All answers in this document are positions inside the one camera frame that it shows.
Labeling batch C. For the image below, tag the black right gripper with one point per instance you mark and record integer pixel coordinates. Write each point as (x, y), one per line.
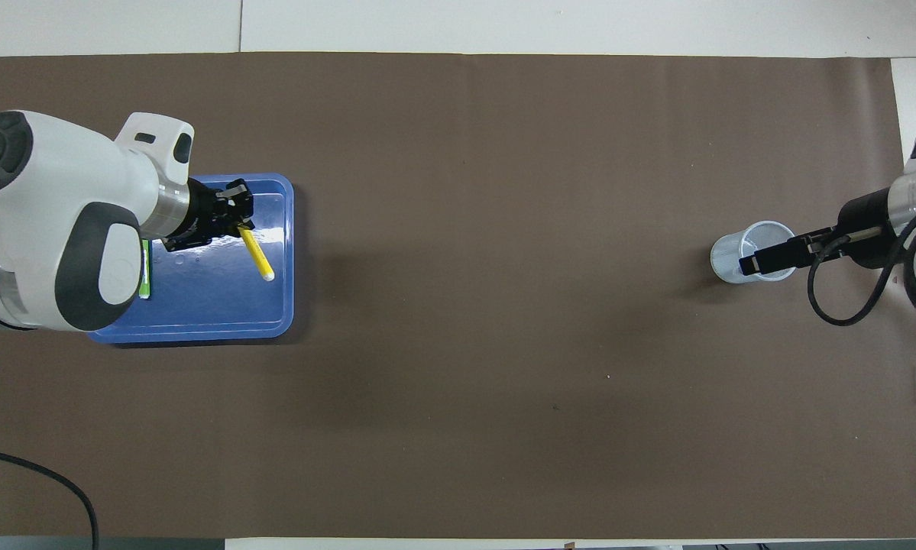
(866, 229)

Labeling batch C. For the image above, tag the blue plastic tray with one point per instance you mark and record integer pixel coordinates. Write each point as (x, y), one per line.
(213, 305)

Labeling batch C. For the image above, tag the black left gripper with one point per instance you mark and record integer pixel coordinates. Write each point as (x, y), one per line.
(202, 218)

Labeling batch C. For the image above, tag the yellow pen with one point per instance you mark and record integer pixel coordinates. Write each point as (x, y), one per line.
(257, 253)

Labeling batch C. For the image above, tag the translucent plastic cup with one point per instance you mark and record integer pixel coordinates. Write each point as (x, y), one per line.
(725, 256)

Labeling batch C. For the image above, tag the brown table mat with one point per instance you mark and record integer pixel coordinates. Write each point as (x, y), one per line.
(503, 305)

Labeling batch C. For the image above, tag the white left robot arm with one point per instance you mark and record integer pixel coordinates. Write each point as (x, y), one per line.
(53, 214)

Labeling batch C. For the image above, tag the green pen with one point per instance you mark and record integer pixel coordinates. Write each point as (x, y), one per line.
(145, 275)

